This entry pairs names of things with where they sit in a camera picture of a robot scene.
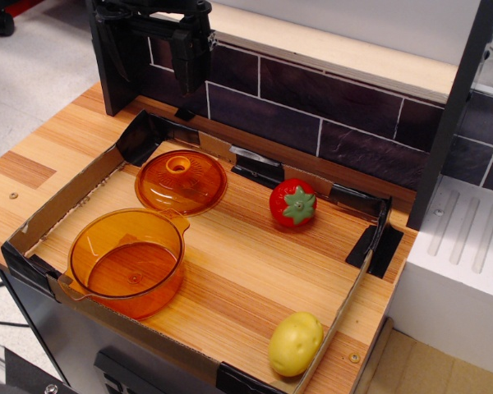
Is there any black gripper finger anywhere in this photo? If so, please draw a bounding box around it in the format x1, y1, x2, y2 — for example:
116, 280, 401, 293
171, 30, 211, 95
96, 19, 130, 82

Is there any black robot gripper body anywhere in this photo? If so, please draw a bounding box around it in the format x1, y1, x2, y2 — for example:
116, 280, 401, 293
94, 1, 212, 39

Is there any yellow toy potato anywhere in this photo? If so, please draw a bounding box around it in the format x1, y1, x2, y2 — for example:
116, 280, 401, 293
268, 312, 324, 377

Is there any orange transparent pot lid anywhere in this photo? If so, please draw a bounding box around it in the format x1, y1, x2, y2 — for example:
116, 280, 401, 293
135, 149, 228, 216

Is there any cardboard fence with black tape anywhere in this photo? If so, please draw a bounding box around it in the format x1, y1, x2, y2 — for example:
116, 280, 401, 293
0, 108, 405, 394

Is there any orange transparent plastic pot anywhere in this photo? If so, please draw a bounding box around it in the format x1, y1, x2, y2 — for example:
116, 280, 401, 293
58, 208, 190, 320

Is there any black caster wheel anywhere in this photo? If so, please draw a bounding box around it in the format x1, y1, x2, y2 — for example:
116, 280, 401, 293
0, 10, 15, 37

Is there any red toy tomato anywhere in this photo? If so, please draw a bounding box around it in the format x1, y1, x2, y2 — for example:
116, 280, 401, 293
269, 178, 317, 227

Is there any white toy sink drainboard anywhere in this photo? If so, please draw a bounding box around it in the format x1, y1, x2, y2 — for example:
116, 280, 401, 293
389, 176, 493, 373

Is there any black upright post left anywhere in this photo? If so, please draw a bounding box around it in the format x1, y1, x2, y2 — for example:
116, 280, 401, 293
86, 1, 150, 116

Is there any dark grey upright post right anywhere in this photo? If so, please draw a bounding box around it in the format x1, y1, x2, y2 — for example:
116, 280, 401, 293
407, 0, 493, 231

